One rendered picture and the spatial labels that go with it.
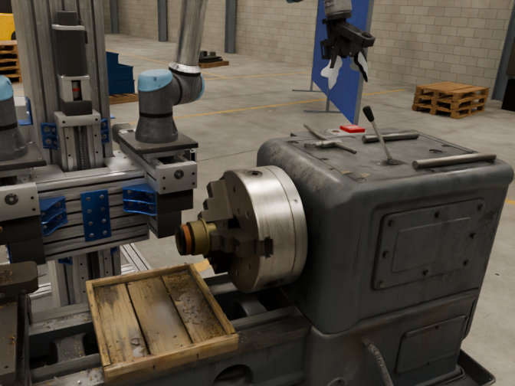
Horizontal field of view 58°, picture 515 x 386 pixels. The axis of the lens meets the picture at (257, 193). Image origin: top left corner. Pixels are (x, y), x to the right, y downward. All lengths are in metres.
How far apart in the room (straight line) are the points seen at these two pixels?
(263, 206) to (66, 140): 0.83
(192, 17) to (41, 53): 0.50
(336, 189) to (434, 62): 11.20
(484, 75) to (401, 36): 2.36
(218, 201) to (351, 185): 0.34
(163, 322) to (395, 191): 0.64
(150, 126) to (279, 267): 0.76
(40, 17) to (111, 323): 0.98
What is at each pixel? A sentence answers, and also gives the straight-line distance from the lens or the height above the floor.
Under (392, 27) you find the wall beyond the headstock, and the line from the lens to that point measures 12.85.
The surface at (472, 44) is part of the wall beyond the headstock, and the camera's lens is 11.79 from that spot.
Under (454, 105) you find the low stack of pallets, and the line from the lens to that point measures 8.58.
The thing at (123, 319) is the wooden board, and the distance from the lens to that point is 1.23.
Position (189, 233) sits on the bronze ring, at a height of 1.11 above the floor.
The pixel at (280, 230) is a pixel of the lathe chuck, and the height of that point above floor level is 1.14.
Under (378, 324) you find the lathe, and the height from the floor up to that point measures 0.86.
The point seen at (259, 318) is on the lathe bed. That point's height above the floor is 0.86.
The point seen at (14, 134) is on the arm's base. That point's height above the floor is 1.23.
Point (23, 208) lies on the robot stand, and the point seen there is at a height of 1.05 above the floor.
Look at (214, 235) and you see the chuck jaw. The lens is 1.10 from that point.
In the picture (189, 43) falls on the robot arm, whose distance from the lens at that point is 1.68.
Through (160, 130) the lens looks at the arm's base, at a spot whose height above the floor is 1.21.
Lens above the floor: 1.62
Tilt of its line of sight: 22 degrees down
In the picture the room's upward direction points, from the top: 3 degrees clockwise
